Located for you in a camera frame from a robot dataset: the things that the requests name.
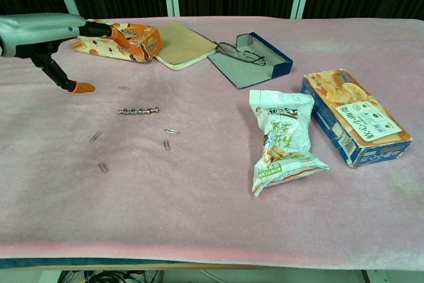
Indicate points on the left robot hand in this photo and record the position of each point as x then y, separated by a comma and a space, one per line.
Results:
33, 31

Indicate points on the metal magnetic ball chain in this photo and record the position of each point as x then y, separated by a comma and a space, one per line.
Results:
139, 111

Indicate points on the orange biscuit box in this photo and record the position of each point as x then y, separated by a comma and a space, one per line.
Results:
145, 42

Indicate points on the brown spiral notebook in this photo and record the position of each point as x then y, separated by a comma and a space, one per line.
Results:
179, 44

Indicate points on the thin black eyeglasses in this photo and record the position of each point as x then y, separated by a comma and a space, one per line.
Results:
227, 48

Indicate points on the blue open glasses case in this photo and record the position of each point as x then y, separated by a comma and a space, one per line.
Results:
242, 71

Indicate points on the pink table cloth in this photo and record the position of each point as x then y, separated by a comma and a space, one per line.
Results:
198, 197

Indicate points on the white snack bag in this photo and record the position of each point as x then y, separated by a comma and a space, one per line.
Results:
285, 137

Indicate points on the blue orange chip box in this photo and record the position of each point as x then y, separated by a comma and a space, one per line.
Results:
351, 107

